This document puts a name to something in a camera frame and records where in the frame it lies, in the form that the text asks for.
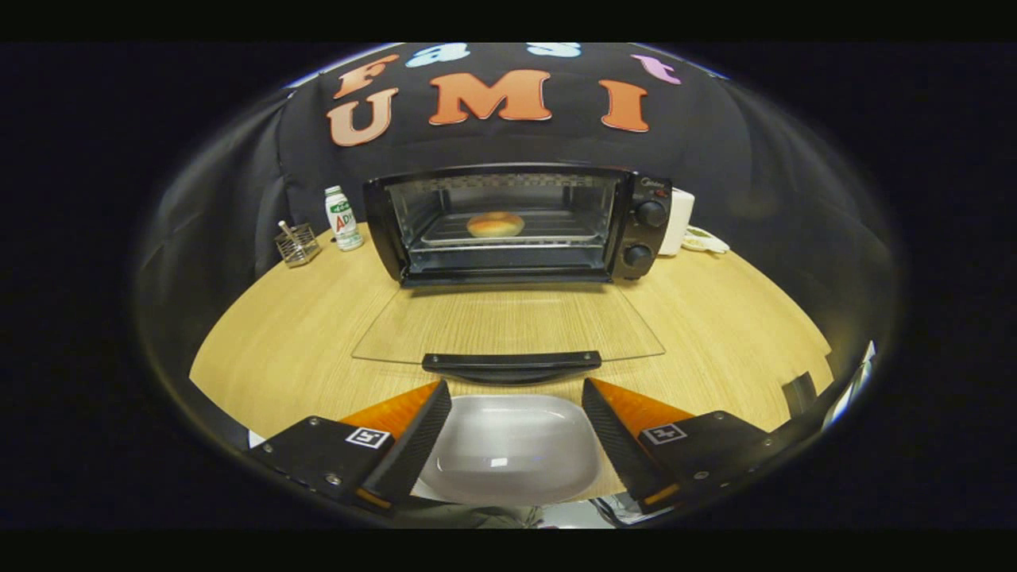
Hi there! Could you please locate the wire mesh holder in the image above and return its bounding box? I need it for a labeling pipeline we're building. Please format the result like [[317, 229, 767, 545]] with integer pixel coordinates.
[[275, 220, 323, 267]]

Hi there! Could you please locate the black backdrop cloth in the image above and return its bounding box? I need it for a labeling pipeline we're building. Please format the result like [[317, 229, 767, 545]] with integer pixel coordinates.
[[135, 44, 903, 398]]

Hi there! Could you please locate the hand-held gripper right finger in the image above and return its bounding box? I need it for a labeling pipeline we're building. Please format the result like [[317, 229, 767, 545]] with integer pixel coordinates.
[[582, 378, 795, 513]]

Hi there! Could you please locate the white plate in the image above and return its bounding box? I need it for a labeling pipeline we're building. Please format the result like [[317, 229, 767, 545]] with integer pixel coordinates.
[[419, 394, 602, 506]]

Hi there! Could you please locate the black table clamp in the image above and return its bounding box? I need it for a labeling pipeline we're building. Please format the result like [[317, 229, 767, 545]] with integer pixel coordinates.
[[783, 371, 819, 415]]

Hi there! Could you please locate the white bottle green label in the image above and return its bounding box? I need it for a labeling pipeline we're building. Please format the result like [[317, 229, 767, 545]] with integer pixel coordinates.
[[324, 185, 365, 252]]

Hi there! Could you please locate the black toaster oven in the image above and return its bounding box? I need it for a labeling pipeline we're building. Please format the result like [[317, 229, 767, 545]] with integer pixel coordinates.
[[352, 163, 674, 386]]

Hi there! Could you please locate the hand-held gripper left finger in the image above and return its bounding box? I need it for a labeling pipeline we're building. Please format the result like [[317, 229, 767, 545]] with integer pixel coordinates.
[[245, 380, 452, 513]]

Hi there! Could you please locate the white box appliance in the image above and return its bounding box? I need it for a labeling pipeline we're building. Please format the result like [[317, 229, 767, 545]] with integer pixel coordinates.
[[658, 187, 696, 257]]

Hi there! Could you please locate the golden bagel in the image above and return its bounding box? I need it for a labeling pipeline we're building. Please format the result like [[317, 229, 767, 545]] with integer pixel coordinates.
[[466, 211, 526, 239]]

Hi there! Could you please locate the white power strip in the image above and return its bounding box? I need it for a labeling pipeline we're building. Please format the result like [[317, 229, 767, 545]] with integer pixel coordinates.
[[682, 226, 730, 255]]

